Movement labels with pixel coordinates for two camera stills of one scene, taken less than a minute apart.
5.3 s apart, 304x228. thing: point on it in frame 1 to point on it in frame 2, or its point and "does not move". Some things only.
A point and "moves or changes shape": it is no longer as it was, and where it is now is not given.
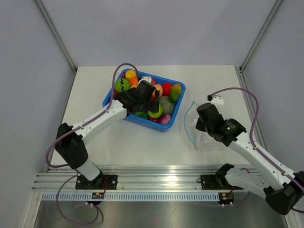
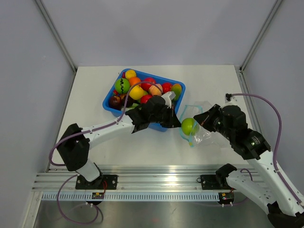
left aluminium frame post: [57, 35] does not move
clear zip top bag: [200, 140] moves or changes shape
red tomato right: [166, 88] does not move
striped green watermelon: [121, 84] does not move
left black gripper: [152, 106] to [173, 121]
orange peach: [158, 87] does not move
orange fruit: [133, 81] does not move
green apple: [156, 115] moves or changes shape
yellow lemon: [130, 73] does not move
